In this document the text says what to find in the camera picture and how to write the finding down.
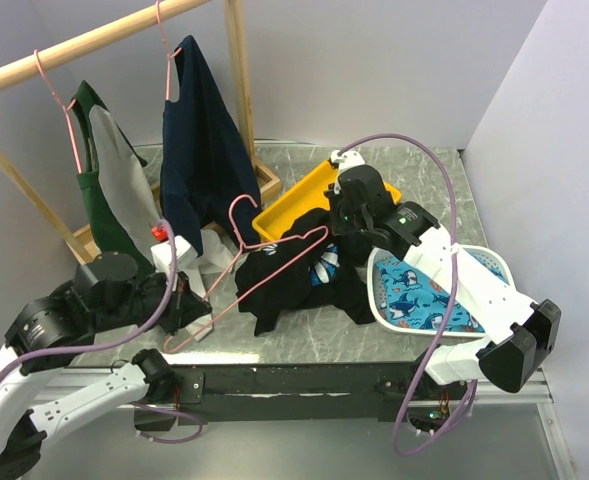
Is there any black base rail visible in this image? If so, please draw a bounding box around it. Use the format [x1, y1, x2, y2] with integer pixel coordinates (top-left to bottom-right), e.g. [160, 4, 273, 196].
[112, 349, 470, 433]

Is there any pink hanger with green shirt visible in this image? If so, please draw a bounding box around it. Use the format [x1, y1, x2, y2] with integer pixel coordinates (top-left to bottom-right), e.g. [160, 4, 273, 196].
[33, 49, 83, 173]

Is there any pink wire hanger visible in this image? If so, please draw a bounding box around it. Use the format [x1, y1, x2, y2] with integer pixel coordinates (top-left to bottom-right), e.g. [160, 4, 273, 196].
[162, 194, 330, 354]

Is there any white laundry basket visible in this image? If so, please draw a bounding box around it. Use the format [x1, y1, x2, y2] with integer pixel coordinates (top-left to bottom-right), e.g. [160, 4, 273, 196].
[367, 245, 514, 338]

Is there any black t shirt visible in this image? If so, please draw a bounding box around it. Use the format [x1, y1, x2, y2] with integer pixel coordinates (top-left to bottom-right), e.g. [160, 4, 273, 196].
[235, 208, 374, 337]

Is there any purple cable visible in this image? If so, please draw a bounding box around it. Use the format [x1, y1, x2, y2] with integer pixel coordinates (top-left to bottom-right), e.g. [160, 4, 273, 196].
[338, 132, 479, 457]
[0, 217, 207, 446]

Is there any navy blue shirt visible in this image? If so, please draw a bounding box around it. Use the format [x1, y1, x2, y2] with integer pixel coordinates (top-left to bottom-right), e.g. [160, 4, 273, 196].
[160, 35, 261, 254]

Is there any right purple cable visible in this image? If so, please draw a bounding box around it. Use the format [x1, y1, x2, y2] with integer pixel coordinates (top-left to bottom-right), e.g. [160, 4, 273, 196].
[338, 132, 479, 457]

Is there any wooden clothes rack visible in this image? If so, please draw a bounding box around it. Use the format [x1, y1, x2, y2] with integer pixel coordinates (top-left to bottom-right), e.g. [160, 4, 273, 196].
[0, 0, 282, 263]

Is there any yellow plastic tray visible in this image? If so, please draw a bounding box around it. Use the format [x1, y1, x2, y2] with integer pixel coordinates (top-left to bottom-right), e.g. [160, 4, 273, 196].
[251, 158, 403, 244]

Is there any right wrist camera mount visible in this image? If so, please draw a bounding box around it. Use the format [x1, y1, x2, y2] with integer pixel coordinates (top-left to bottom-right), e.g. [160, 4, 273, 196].
[329, 150, 365, 175]

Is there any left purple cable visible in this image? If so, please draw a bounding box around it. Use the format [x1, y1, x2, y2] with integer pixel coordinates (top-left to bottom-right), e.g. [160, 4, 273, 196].
[0, 217, 207, 446]

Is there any green and grey shirt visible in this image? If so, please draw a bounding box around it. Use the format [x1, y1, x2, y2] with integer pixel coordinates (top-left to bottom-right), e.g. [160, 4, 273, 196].
[68, 79, 238, 342]

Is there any blue shark print cloth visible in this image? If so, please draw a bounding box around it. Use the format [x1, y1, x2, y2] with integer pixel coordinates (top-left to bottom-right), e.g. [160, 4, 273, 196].
[376, 257, 488, 334]

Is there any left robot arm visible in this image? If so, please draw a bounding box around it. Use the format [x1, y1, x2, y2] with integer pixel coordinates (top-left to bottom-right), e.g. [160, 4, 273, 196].
[0, 252, 211, 479]

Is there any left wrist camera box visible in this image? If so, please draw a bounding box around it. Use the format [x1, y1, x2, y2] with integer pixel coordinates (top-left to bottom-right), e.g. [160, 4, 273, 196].
[150, 235, 198, 275]

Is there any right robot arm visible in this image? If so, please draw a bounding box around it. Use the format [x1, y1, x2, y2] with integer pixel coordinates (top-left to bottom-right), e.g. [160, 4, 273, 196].
[325, 164, 561, 399]

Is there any pink hanger with navy shirt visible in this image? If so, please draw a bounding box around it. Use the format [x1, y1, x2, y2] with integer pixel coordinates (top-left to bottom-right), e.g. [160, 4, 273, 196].
[155, 1, 182, 101]

